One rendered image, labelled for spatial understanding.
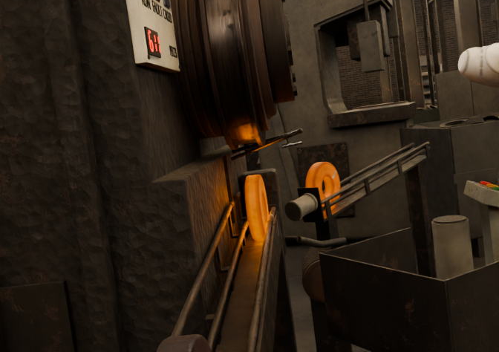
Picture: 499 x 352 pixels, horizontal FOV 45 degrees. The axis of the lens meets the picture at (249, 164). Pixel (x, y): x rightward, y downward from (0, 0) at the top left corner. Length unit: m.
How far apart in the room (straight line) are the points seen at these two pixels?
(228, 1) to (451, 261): 1.25
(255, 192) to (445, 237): 0.90
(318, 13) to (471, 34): 6.40
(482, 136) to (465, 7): 6.93
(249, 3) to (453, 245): 1.17
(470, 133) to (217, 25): 2.45
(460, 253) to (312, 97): 2.21
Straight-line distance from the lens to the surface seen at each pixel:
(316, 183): 1.81
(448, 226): 2.09
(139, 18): 0.99
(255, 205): 1.36
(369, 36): 3.82
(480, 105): 5.56
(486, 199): 2.08
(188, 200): 0.97
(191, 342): 0.56
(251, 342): 0.83
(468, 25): 10.32
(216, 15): 1.22
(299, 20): 4.13
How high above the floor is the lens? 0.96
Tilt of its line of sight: 5 degrees down
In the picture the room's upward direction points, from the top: 8 degrees counter-clockwise
